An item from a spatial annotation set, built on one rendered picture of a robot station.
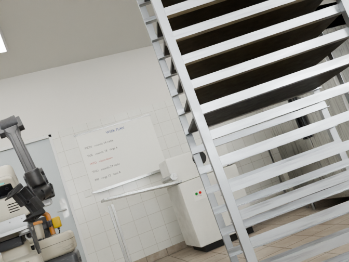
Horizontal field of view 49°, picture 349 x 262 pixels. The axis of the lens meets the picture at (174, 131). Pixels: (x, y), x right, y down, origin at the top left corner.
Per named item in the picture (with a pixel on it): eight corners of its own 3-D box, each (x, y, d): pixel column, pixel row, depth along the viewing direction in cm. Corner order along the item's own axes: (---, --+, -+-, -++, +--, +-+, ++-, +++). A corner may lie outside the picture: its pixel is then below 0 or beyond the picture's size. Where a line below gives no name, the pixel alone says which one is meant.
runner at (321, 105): (193, 154, 162) (190, 147, 162) (192, 155, 165) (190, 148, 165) (330, 106, 167) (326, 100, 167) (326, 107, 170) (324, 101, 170)
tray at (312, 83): (196, 115, 125) (195, 110, 126) (188, 133, 165) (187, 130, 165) (360, 59, 130) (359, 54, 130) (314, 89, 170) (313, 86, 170)
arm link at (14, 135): (20, 120, 178) (-3, 129, 174) (17, 113, 173) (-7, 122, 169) (57, 193, 159) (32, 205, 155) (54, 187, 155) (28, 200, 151)
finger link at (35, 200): (34, 220, 131) (48, 210, 140) (21, 204, 131) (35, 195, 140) (22, 231, 133) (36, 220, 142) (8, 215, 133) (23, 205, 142)
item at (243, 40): (174, 67, 127) (171, 59, 127) (174, 69, 130) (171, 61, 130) (348, 9, 132) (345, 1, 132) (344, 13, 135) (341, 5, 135)
